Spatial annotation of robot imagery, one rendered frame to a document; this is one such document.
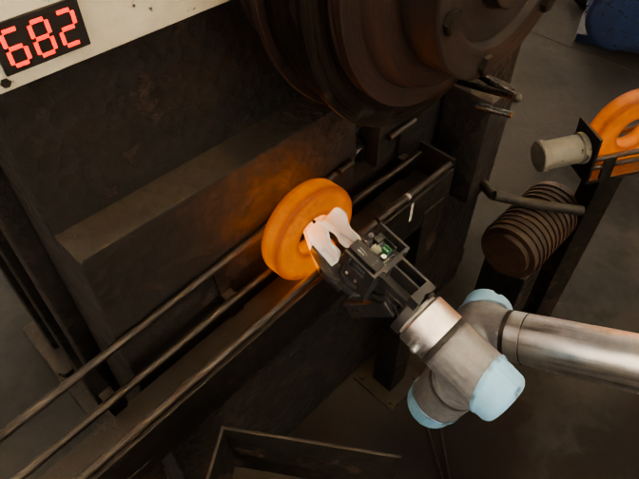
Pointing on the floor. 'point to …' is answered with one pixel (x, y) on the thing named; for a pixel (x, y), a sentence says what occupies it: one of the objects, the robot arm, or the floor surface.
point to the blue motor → (610, 25)
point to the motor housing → (524, 243)
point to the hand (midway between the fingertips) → (308, 220)
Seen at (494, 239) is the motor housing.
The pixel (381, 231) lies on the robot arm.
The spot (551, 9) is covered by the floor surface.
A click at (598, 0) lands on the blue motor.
